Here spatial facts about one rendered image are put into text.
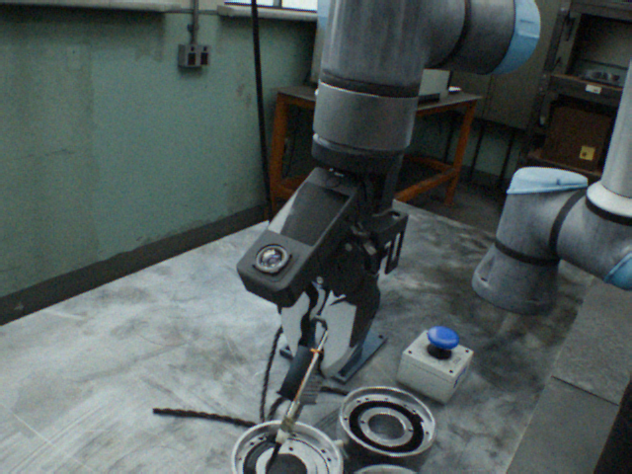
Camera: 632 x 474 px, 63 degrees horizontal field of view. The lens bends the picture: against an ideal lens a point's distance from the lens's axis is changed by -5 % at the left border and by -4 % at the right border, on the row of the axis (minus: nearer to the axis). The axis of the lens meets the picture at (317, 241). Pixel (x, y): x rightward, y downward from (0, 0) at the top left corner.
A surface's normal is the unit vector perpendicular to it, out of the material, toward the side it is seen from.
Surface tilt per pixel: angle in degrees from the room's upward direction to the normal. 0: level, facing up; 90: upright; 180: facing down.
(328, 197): 31
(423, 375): 90
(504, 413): 0
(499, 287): 72
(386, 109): 90
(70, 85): 90
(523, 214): 90
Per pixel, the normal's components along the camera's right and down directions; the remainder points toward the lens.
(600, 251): -0.80, 0.29
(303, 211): -0.16, -0.62
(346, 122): -0.43, 0.33
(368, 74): -0.14, 0.40
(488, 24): 0.57, 0.32
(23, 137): 0.82, 0.33
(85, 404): 0.14, -0.90
